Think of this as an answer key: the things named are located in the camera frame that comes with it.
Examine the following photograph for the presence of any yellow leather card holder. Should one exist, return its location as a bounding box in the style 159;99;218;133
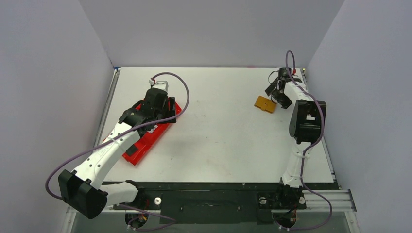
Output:
254;96;277;114

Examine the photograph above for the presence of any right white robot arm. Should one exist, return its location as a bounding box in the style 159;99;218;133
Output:
265;67;326;209

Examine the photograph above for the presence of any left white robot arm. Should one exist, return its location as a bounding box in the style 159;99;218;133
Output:
58;86;180;219

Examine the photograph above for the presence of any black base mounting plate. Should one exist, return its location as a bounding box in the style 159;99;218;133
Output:
80;181;339;225

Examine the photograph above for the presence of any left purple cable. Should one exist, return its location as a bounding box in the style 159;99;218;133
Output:
45;72;190;200

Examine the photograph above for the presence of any purple cable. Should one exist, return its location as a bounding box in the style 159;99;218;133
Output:
45;72;190;200
274;50;333;232

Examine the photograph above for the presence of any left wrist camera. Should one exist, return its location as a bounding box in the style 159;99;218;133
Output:
153;81;169;92

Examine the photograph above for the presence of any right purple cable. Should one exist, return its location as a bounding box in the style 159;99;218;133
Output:
274;50;333;232

